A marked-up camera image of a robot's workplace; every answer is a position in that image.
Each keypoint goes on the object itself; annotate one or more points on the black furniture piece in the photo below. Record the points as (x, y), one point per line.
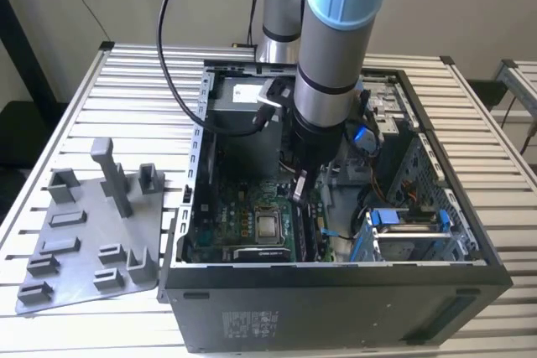
(25, 131)

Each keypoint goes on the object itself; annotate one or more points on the black case fan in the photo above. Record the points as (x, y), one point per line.
(205, 194)

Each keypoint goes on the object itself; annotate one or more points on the black open PC case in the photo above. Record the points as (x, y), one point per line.
(293, 316)

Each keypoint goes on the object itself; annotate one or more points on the grey power supply unit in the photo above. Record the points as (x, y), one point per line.
(247, 152)

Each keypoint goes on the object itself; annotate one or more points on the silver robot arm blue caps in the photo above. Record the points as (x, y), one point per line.
(331, 60)

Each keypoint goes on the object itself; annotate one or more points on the silver CPU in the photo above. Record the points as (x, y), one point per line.
(268, 229)

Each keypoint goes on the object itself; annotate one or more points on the hard disk in blue carrier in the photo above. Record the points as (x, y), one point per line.
(384, 217)

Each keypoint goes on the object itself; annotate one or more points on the grey metal drive cage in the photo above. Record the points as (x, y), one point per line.
(388, 100)

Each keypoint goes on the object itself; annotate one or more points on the black graphics card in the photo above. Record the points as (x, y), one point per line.
(260, 254)

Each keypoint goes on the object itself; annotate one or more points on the green motherboard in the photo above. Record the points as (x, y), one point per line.
(235, 207)

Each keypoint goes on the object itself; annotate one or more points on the aluminium slat side table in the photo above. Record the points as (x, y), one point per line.
(520, 81)

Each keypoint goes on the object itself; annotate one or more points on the CPU socket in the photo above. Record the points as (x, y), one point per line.
(268, 209)

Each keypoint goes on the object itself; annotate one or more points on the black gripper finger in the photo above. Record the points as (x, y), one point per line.
(301, 190)

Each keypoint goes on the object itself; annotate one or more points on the black equipment box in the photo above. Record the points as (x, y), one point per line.
(482, 94)

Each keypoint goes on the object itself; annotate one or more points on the grey plastic parts rack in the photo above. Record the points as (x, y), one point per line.
(84, 257)

